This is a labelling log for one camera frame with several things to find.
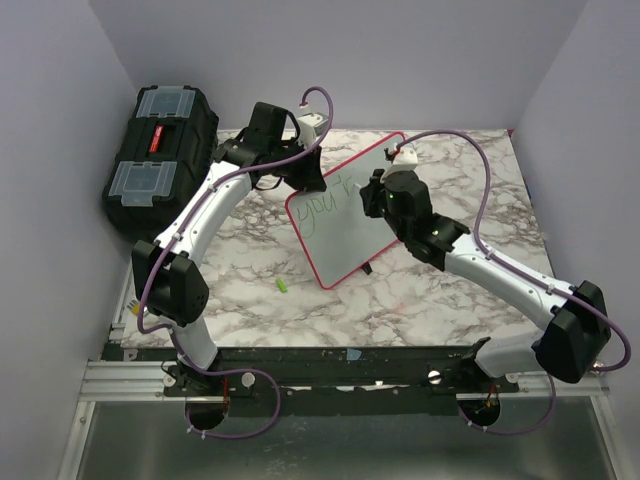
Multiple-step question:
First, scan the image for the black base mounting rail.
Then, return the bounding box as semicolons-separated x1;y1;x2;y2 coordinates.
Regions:
101;343;550;423

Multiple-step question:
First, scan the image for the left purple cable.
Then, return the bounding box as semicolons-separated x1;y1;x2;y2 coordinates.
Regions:
137;87;335;441

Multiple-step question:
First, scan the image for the small yellow metal clip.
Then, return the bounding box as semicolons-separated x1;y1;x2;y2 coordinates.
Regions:
127;299;140;315

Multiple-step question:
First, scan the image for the purple cable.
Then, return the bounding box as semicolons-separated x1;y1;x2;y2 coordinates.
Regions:
137;87;335;441
394;129;632;436

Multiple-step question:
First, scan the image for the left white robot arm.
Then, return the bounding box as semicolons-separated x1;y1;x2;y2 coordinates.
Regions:
132;100;333;395

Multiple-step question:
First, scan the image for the black plastic toolbox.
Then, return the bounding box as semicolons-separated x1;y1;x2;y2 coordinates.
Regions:
101;85;219;243

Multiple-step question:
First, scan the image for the pink-framed whiteboard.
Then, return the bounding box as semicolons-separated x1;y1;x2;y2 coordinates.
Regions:
285;131;405;290

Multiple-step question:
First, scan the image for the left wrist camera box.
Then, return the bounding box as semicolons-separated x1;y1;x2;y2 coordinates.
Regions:
297;113;329;147

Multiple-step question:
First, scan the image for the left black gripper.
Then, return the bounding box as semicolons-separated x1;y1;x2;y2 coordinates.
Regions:
269;138;327;193

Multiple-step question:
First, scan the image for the right cable metal connector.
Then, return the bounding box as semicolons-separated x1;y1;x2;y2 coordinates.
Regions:
591;361;608;375

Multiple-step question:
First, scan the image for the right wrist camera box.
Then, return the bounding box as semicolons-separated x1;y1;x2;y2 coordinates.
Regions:
385;144;418;175

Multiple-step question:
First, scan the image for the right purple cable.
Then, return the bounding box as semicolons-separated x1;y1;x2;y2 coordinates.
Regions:
394;129;632;436

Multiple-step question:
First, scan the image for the aluminium extrusion frame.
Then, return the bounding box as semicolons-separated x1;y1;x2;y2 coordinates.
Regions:
57;244;621;480

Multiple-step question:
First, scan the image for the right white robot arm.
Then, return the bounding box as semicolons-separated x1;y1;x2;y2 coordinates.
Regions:
360;169;611;392

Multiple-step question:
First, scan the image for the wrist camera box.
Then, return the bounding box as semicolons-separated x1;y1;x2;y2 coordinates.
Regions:
297;113;329;147
385;144;418;175

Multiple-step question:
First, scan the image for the green marker cap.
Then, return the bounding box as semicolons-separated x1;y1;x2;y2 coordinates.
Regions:
275;278;288;293

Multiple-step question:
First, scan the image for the blue tape piece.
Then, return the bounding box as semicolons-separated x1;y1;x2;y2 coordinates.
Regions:
345;348;363;362

